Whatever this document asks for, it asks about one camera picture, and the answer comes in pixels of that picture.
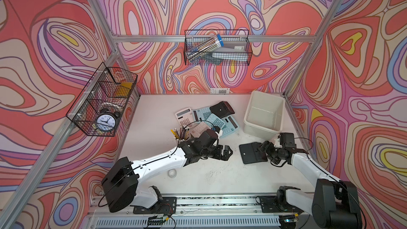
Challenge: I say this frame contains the white pink-keyed calculator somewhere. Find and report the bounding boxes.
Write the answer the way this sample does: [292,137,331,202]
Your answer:
[175,108,197,128]

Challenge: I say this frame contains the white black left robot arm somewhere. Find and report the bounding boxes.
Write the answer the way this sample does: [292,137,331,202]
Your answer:
[101,127,233,213]

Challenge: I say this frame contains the light blue calculator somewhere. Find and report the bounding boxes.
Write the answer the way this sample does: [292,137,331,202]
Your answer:
[220,115,240,138]
[192,107,212,121]
[204,113,226,129]

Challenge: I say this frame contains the black calculator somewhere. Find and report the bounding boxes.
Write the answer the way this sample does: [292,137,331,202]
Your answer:
[239,142,268,165]

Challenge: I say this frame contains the black alarm clock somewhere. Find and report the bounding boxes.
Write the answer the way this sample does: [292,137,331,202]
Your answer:
[95,108,121,133]

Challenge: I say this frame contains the clear tape roll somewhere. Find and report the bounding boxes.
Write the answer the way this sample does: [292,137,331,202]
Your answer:
[167,169,177,179]

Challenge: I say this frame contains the white plastic storage box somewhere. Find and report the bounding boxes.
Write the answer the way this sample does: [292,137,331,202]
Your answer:
[243,91,285,141]

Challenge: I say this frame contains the black wire basket left wall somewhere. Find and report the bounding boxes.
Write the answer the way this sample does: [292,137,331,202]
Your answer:
[66,63,138,137]

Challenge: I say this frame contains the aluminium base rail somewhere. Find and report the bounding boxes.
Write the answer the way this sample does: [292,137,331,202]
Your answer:
[79,193,322,229]

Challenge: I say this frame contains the black wire basket wall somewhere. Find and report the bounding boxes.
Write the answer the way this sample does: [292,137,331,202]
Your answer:
[184,29,253,66]
[66,63,138,137]

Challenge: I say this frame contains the dark maroon calculator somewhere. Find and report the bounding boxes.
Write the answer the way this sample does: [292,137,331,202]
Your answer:
[209,101,235,119]

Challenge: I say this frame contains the pencil tube blue cap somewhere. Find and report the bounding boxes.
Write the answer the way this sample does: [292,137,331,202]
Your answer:
[185,34,224,63]

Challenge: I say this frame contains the pink calculator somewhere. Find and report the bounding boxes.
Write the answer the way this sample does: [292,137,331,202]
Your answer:
[190,122,212,138]

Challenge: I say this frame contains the white barcode label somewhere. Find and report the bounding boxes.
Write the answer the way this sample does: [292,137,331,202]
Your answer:
[210,88,230,94]

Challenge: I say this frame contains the yellow sticky notes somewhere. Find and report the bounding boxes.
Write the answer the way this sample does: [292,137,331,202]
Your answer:
[114,82,132,98]

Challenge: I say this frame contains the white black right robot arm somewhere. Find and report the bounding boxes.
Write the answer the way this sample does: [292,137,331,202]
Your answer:
[258,133,367,229]

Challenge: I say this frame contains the black wire basket back wall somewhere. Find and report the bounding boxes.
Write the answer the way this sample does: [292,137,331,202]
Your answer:
[184,29,253,66]

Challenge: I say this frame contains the grey stapler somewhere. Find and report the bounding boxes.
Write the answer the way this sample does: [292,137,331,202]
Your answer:
[211,46,249,61]

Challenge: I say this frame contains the pencil holder with pencils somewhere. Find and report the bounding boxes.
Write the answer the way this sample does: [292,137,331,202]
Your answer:
[171,125,191,142]

